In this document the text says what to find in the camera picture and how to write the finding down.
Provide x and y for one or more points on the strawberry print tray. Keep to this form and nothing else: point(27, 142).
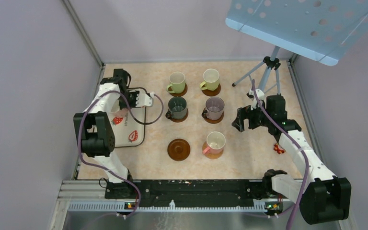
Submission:
point(127, 132)

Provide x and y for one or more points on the brown coaster one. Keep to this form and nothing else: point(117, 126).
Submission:
point(177, 94)

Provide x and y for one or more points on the light wooden coaster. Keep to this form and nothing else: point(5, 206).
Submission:
point(214, 156)

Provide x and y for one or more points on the brown coaster four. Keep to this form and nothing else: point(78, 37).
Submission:
point(214, 121)

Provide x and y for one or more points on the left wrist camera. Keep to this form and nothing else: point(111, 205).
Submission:
point(145, 99)

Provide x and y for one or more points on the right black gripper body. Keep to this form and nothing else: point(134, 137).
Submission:
point(254, 120)

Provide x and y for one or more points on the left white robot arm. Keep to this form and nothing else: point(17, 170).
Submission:
point(95, 137)

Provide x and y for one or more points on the brown coaster two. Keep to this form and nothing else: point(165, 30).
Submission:
point(212, 93)

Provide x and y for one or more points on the red small toy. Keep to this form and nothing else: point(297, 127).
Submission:
point(278, 149)

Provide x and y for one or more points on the silver tripod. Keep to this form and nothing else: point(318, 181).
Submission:
point(272, 64)

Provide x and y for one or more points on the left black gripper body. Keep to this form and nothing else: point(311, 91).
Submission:
point(131, 97)

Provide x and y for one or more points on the pink cup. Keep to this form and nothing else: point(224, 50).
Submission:
point(215, 143)
point(121, 112)

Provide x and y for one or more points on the dark green cup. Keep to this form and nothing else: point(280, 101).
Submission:
point(177, 108)

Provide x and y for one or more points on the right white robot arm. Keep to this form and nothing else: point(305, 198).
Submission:
point(321, 196)

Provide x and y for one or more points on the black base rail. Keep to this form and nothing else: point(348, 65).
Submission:
point(193, 193)

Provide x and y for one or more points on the purple cup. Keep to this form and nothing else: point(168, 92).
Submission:
point(214, 108)

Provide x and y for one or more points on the brown coaster five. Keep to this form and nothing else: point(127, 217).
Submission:
point(178, 149)

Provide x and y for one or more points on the brown coaster three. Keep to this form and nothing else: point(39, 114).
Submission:
point(179, 120)

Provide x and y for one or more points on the blue perforated music stand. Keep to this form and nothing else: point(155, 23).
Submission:
point(320, 30)

